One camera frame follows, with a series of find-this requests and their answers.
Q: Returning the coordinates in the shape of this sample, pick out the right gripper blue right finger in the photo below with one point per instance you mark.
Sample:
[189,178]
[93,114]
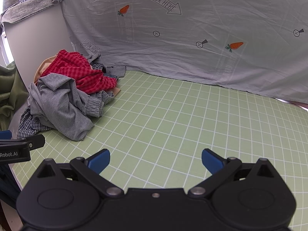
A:
[222,170]

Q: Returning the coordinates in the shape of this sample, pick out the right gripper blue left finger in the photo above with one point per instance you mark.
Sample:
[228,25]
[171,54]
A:
[88,171]

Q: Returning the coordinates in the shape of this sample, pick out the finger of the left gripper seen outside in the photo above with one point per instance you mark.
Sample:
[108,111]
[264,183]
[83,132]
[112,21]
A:
[6,134]

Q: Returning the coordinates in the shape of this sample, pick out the red checkered cloth garment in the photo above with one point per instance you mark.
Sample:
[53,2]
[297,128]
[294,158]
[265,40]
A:
[81,70]

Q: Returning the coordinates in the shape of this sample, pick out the olive green fabric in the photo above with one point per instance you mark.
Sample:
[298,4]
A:
[13,94]

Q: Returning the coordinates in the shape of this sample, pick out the grey long-sleeve garment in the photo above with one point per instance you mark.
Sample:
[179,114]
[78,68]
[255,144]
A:
[57,103]

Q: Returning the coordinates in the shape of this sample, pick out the green grid cutting mat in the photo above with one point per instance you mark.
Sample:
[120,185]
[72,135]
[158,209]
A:
[156,129]

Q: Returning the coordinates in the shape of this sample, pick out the white cabinet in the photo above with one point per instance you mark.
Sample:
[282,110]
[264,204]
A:
[34,39]

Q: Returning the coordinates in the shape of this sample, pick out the grey printed backdrop sheet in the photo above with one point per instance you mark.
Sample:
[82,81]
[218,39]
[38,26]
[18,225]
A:
[258,46]

